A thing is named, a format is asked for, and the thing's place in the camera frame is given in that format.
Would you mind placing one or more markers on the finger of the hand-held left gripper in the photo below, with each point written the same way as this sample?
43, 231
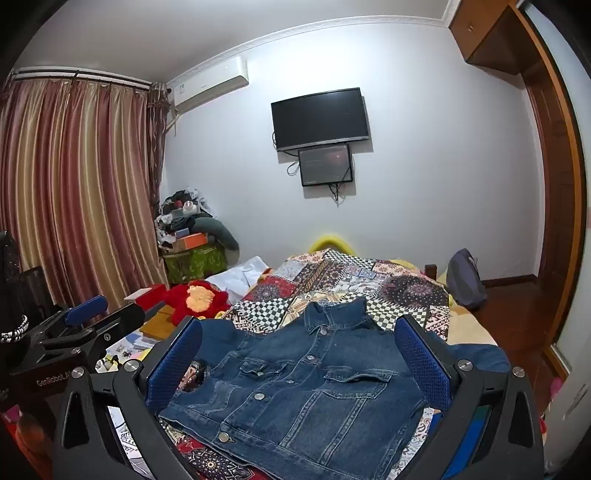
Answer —
120, 319
85, 309

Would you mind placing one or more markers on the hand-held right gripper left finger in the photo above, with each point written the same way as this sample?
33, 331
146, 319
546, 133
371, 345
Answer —
175, 364

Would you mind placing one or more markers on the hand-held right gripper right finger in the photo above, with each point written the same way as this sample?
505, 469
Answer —
420, 364

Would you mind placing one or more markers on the blue denim jacket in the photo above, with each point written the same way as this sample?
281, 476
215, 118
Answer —
300, 392

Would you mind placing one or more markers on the person's left forearm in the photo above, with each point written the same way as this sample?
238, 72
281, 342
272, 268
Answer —
27, 434

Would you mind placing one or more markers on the pile of clothes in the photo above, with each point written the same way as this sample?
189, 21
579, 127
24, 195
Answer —
178, 207

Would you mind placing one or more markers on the white printed sheet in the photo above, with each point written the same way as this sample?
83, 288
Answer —
129, 346

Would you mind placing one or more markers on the brown cardboard box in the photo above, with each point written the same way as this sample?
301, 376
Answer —
157, 325

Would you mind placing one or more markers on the red box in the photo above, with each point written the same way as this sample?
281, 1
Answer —
154, 295

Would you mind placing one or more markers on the red plush toy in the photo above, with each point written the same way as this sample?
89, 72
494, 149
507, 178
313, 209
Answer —
184, 300

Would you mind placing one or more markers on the black mesh object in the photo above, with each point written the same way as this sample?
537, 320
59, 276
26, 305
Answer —
14, 277

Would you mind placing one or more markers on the grey backpack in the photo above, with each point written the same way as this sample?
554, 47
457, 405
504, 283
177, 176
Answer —
464, 281

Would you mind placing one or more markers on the orange box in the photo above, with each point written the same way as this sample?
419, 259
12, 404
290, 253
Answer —
191, 241

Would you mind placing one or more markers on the white cloth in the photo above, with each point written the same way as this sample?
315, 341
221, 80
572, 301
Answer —
235, 277

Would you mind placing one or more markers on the wooden skirting board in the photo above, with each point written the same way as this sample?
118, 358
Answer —
508, 280

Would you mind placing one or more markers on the striped red gold curtain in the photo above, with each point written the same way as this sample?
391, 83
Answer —
69, 184

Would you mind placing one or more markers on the patchwork printed blanket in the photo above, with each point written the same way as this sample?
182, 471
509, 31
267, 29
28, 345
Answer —
323, 277

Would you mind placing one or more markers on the pink door sticker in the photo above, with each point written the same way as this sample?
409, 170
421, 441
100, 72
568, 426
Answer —
556, 387

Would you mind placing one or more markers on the yellow headboard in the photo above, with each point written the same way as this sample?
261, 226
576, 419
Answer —
330, 240

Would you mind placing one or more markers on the white air conditioner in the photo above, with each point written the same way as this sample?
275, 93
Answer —
207, 87

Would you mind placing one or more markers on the wooden bed post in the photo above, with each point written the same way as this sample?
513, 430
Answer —
430, 271

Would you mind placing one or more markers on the small black wall monitor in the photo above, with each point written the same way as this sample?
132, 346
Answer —
325, 164

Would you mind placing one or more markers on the white curtain rail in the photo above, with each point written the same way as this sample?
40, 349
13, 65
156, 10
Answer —
78, 74

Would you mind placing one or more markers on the black wall television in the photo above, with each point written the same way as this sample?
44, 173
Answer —
318, 117

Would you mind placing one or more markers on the wooden wall cabinet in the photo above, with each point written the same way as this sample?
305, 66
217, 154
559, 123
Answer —
480, 27

